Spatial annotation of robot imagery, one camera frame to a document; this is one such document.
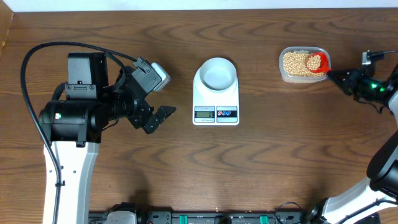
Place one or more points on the grey round bowl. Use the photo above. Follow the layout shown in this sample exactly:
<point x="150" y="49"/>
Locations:
<point x="218" y="74"/>

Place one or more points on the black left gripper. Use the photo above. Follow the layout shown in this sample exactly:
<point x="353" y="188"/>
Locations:
<point x="138" y="116"/>

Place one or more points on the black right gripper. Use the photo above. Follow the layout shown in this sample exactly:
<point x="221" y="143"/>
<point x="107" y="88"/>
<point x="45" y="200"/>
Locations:
<point x="350" y="85"/>

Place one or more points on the white digital kitchen scale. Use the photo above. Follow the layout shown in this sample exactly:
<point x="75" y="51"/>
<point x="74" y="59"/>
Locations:
<point x="215" y="108"/>

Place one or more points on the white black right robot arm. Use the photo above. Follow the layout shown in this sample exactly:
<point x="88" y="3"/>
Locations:
<point x="378" y="190"/>

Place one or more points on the red plastic measuring scoop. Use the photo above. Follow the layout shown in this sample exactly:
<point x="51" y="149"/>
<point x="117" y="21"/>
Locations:
<point x="318" y="63"/>

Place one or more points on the clear plastic container of soybeans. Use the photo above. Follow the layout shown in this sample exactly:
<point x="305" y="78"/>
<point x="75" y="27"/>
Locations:
<point x="292" y="65"/>

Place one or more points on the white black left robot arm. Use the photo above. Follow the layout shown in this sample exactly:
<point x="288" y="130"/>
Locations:
<point x="74" y="119"/>

